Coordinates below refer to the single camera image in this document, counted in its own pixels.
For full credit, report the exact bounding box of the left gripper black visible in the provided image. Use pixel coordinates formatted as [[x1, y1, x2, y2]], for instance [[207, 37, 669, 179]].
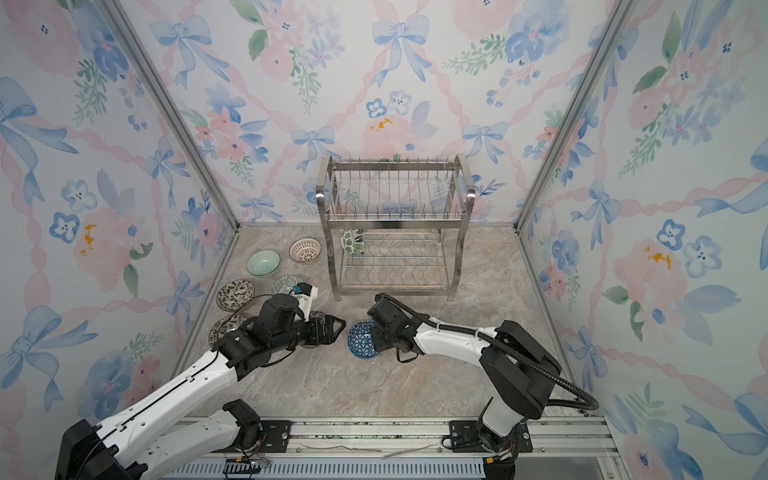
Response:
[[272, 313, 347, 355]]

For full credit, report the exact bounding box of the blue triangle pattern bowl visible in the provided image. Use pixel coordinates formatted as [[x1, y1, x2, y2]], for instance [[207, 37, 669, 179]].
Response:
[[347, 320, 378, 360]]

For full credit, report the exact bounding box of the green leaf pattern bowl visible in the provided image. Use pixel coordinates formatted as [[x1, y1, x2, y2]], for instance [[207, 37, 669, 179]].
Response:
[[341, 229, 365, 256]]

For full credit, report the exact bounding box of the steel two-tier dish rack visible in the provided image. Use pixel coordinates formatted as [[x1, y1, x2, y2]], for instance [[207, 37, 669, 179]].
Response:
[[314, 155, 478, 300]]

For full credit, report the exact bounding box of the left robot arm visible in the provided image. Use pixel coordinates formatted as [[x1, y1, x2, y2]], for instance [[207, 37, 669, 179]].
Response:
[[54, 291, 346, 479]]

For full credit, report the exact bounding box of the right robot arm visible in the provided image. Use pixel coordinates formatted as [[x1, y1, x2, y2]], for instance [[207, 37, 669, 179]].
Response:
[[367, 293, 599, 454]]

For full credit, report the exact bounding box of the green geometric pattern bowl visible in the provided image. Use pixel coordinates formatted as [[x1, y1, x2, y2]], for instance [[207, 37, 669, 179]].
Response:
[[270, 275, 302, 294]]

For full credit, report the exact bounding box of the maroon patterned white bowl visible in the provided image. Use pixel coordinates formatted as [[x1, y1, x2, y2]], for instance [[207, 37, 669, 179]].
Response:
[[289, 237, 322, 263]]

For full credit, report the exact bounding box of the mint green bowl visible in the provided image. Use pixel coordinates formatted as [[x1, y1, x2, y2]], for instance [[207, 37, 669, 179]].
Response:
[[246, 249, 281, 277]]

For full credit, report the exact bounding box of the black floral bowl upper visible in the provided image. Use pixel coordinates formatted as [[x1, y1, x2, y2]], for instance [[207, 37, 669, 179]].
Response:
[[215, 279, 255, 313]]

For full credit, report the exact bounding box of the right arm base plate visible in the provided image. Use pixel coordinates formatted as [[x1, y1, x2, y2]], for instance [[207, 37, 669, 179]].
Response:
[[442, 420, 533, 453]]

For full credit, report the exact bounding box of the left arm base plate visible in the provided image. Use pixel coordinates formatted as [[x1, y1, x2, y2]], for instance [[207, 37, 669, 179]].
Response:
[[205, 418, 292, 454]]

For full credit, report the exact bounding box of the black corrugated cable conduit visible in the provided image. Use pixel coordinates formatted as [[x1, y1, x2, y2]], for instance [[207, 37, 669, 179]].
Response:
[[431, 320, 601, 412]]

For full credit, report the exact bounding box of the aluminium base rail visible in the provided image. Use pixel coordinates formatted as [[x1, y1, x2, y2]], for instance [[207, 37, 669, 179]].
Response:
[[168, 416, 629, 479]]

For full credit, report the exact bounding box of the left aluminium frame post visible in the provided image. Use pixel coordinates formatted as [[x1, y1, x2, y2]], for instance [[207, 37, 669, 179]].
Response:
[[95, 1, 240, 232]]

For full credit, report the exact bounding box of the aluminium frame post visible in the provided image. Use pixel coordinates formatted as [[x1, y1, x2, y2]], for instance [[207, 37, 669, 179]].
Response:
[[515, 0, 638, 236], [95, 1, 240, 232]]

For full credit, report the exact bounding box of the right aluminium frame post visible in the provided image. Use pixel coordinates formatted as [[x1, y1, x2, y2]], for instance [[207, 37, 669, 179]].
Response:
[[515, 0, 638, 236]]

